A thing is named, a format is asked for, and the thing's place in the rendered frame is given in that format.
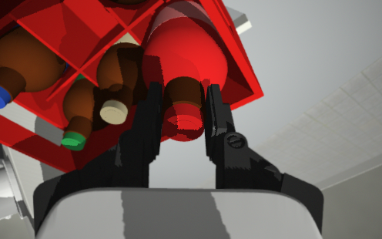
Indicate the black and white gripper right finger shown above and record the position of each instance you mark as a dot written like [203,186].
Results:
[239,167]

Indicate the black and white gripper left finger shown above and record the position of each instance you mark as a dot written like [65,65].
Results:
[124,165]

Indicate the brown bottle with cream cap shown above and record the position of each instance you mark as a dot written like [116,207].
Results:
[119,77]

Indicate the brown bottle with green cap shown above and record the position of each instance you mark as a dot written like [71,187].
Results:
[81,106]

